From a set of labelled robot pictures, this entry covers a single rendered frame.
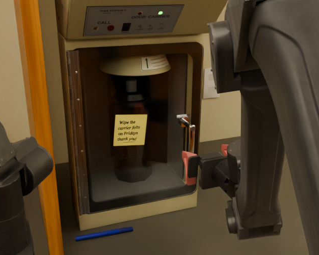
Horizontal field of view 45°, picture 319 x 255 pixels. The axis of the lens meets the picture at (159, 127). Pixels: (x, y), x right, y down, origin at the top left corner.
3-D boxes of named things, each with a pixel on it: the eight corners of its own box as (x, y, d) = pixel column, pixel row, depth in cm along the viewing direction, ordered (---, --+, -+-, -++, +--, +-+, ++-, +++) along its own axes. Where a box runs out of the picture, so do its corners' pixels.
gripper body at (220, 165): (198, 157, 77) (216, 175, 70) (243, 149, 80) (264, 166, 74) (197, 185, 79) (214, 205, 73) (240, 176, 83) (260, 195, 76)
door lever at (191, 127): (187, 151, 98) (177, 153, 97) (188, 115, 94) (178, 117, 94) (196, 160, 93) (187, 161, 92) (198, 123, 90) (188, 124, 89)
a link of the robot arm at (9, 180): (-41, 177, 47) (2, 182, 46) (-6, 154, 53) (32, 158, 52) (-31, 225, 49) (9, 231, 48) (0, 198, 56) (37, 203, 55)
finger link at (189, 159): (173, 141, 83) (192, 161, 75) (203, 136, 85) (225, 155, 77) (172, 169, 86) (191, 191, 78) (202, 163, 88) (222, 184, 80)
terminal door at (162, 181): (81, 214, 94) (69, 48, 80) (195, 192, 104) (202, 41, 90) (82, 215, 94) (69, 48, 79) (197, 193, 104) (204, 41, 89)
